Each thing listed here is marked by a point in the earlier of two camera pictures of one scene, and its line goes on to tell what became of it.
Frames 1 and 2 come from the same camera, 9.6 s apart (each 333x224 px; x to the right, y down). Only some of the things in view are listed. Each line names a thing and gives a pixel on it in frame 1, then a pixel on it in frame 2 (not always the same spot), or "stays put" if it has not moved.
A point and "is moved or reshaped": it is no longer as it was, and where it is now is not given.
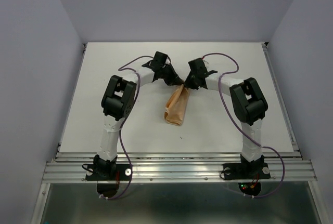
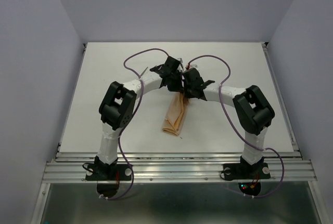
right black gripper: [187, 83] -> [188, 95]
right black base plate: [249, 171] stays put
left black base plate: [109, 172] stays put
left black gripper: [174, 80] -> [178, 88]
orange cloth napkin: [175, 110] is moved or reshaped
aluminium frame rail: [179, 167] stays put
